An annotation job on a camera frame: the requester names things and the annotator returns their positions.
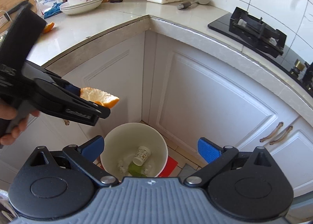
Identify green cabbage leaf scrap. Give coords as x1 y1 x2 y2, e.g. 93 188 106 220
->
117 158 159 177

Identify metal spatula grey handle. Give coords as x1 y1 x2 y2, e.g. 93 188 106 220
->
177 0 211 10

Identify paper cup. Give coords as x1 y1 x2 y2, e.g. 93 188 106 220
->
132 146 151 166

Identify blue white salt bag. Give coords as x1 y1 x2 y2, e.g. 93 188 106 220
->
35 0 64 19

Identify black gas stove top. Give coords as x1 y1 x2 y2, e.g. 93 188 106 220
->
207 7 312 95

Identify bronze cabinet handle pair right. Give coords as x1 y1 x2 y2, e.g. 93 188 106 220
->
259 121 293 145

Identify person's left hand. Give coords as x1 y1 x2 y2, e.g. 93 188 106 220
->
1 100 40 146

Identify white round trash bin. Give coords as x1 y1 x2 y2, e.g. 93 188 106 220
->
100 123 168 181

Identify black handled kitchen knife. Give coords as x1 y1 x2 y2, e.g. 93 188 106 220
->
1 0 29 26

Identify orange peel on counter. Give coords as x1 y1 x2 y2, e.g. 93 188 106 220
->
42 22 55 34

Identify orange peel piece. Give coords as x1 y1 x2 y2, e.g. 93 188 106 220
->
80 87 119 109

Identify white stacked plates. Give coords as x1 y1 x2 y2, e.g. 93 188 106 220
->
59 0 103 15

